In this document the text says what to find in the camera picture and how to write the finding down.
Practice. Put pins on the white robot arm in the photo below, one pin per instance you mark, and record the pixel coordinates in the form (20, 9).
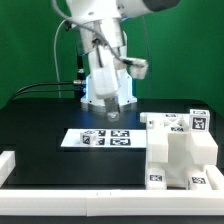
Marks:
(104, 41)

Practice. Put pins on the white front fence bar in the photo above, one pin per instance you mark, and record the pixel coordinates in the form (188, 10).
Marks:
(111, 202)

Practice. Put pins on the white tagged cube nut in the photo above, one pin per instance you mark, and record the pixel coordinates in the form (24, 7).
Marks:
(199, 120)

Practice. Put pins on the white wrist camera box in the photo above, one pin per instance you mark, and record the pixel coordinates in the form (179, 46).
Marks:
(138, 68)

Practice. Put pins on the white fiducial tag sheet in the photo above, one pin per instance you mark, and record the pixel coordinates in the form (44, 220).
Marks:
(109, 138)

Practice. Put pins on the white chair seat tray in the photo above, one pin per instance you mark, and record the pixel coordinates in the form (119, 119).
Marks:
(168, 152)

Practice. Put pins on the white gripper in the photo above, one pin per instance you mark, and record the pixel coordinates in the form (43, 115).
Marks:
(106, 86)

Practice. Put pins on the white left fence piece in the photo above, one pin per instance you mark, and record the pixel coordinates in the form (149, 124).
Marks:
(7, 164)

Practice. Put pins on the white chair back frame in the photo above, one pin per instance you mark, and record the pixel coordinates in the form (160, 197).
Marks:
(201, 145)

